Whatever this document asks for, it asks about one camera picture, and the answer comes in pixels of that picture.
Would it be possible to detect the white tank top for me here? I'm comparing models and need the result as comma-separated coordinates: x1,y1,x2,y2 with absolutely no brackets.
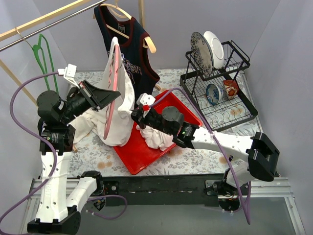
136,125,174,151
70,37,135,146

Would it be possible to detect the pink plastic hanger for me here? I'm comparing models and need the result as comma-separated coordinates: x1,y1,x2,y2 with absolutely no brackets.
103,45,120,140

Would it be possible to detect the green plastic hanger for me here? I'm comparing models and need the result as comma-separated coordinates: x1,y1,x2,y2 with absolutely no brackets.
31,34,59,94

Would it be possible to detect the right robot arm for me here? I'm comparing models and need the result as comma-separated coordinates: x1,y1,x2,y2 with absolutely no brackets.
131,105,280,196

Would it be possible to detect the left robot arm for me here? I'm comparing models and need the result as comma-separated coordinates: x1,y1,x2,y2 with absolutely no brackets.
27,80,120,235

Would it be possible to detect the wooden jersey hanger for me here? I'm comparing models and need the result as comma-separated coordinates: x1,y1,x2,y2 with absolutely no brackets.
93,3,157,53

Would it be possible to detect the red plastic tray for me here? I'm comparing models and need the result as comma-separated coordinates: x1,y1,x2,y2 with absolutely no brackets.
114,93,202,175

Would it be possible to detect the navy basketball jersey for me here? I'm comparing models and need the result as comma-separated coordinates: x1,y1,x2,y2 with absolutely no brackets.
94,4,161,101

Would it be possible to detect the blue patterned bowl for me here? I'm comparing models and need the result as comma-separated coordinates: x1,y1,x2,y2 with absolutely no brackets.
206,84,224,105

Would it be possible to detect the floral table mat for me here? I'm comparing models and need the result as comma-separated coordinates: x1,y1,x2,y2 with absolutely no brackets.
68,69,262,177

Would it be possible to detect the blue floral plate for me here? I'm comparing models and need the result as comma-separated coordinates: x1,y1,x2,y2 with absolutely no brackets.
190,32,214,77

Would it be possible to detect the red patterned bowl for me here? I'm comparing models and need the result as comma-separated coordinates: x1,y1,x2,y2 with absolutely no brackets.
223,80,239,99

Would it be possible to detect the white plate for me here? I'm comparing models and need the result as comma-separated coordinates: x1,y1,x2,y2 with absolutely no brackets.
203,31,224,69

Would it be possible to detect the wooden clothes rack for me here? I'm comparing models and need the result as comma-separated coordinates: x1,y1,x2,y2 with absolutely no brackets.
0,0,157,106

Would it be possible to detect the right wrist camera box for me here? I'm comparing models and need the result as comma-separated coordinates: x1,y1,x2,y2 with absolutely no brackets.
136,93,156,111

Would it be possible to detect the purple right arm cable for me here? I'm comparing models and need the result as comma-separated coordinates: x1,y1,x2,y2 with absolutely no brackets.
150,87,252,225

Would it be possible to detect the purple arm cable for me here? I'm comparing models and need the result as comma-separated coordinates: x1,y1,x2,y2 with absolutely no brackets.
150,87,252,225
0,70,128,223

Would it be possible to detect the black wire dish rack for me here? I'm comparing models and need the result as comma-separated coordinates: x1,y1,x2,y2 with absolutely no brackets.
180,41,258,131

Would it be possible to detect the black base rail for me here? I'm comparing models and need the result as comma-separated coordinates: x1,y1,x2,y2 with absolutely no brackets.
100,174,238,207

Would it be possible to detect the metal hanging rail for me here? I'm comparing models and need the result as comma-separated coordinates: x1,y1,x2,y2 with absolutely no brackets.
0,0,108,52

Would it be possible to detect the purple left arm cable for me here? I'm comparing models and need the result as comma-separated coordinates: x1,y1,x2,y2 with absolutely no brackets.
0,70,128,223

